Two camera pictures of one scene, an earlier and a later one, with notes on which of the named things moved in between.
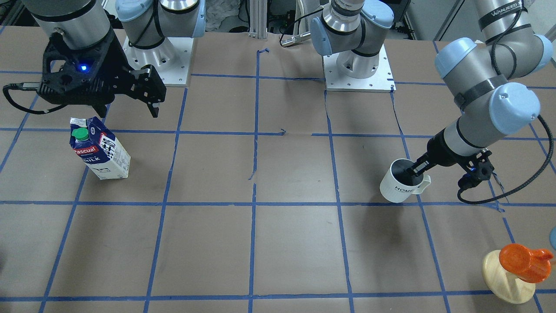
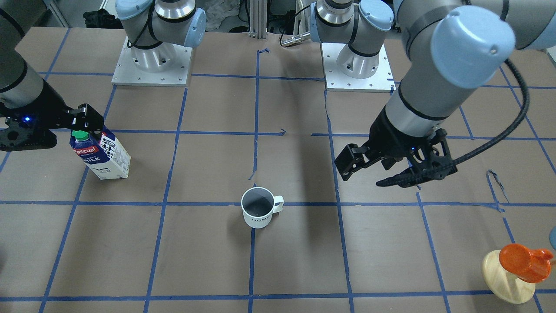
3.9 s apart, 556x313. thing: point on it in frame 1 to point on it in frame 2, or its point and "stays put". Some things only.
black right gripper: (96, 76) to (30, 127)
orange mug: (531, 265) stays put
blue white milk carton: (96, 145) stays put
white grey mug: (398, 184) to (258, 205)
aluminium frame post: (258, 19) stays put
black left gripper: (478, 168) to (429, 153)
